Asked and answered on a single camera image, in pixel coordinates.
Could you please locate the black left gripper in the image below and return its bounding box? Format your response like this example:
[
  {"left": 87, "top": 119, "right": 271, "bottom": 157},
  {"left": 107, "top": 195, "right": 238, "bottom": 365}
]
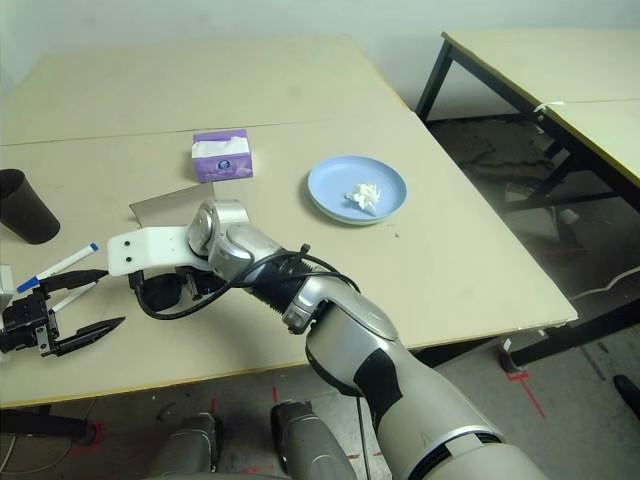
[{"left": 0, "top": 268, "right": 127, "bottom": 359}]

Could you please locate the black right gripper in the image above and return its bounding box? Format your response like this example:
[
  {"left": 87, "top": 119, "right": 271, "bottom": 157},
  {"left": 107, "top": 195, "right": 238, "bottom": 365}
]
[{"left": 174, "top": 264, "right": 224, "bottom": 304}]

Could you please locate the thin white pen blue eraser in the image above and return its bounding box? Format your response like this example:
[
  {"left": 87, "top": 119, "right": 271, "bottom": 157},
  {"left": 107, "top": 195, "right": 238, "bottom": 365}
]
[{"left": 48, "top": 283, "right": 99, "bottom": 312}]

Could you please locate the thick white marker blue cap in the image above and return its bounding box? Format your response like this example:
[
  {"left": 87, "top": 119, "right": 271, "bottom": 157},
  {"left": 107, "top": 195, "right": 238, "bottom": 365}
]
[{"left": 16, "top": 242, "right": 100, "bottom": 295}]

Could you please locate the grey glasses case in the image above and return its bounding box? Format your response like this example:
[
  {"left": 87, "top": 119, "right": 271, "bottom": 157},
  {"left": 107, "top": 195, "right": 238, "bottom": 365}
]
[{"left": 128, "top": 182, "right": 221, "bottom": 236}]

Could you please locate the blue plate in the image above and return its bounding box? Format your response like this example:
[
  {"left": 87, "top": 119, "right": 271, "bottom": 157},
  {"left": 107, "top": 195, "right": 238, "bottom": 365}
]
[{"left": 306, "top": 154, "right": 409, "bottom": 224}]

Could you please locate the white tissue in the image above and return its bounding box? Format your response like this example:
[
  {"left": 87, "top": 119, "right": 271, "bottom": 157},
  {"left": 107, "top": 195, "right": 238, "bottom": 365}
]
[{"left": 343, "top": 182, "right": 384, "bottom": 215}]

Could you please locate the black cup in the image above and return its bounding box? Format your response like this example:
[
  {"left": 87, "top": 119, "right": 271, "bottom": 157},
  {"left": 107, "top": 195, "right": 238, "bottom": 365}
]
[{"left": 0, "top": 168, "right": 62, "bottom": 247}]

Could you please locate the black table leg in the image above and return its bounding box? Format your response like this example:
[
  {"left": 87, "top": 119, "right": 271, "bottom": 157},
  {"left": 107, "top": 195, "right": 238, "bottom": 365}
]
[
  {"left": 0, "top": 403, "right": 99, "bottom": 444},
  {"left": 499, "top": 294, "right": 640, "bottom": 374}
]

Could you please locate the purple tissue box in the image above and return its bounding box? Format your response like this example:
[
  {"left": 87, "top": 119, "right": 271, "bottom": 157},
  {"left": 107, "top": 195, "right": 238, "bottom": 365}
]
[{"left": 191, "top": 128, "right": 256, "bottom": 184}]

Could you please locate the red floor tape corner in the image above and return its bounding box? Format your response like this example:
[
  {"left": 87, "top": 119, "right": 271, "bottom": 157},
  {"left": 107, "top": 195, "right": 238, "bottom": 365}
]
[{"left": 72, "top": 422, "right": 106, "bottom": 456}]

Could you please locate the grey robot left leg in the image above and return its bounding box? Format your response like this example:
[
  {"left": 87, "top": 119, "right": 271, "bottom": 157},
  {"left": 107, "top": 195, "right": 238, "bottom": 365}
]
[{"left": 162, "top": 412, "right": 224, "bottom": 480}]

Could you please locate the grey robot leg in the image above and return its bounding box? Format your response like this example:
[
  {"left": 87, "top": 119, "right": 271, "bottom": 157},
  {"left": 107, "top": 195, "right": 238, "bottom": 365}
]
[
  {"left": 162, "top": 412, "right": 224, "bottom": 480},
  {"left": 269, "top": 399, "right": 359, "bottom": 480}
]

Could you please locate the grey robot right leg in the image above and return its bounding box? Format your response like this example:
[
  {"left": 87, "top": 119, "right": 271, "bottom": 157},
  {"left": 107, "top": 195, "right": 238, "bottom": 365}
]
[{"left": 269, "top": 399, "right": 359, "bottom": 480}]

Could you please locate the side table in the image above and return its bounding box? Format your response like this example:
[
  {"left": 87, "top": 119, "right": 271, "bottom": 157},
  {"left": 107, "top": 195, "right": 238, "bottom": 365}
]
[{"left": 415, "top": 32, "right": 640, "bottom": 221}]

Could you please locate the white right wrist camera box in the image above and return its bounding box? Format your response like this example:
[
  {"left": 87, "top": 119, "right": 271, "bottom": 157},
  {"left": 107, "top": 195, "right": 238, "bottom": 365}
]
[{"left": 106, "top": 226, "right": 199, "bottom": 277}]

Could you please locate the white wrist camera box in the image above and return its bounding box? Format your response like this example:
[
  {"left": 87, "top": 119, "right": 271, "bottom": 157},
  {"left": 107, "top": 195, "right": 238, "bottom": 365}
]
[
  {"left": 0, "top": 263, "right": 15, "bottom": 307},
  {"left": 106, "top": 226, "right": 199, "bottom": 277}
]

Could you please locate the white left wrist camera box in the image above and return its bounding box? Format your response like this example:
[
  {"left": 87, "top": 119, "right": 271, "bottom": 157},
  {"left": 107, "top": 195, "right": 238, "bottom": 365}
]
[{"left": 0, "top": 263, "right": 15, "bottom": 307}]

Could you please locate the black hanging cable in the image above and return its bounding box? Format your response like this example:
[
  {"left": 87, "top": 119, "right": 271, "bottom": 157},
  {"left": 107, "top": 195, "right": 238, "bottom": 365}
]
[{"left": 355, "top": 394, "right": 374, "bottom": 480}]

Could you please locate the white floor cable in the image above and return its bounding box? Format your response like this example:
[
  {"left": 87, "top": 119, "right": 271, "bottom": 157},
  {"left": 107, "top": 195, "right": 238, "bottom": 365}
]
[{"left": 569, "top": 267, "right": 640, "bottom": 302}]

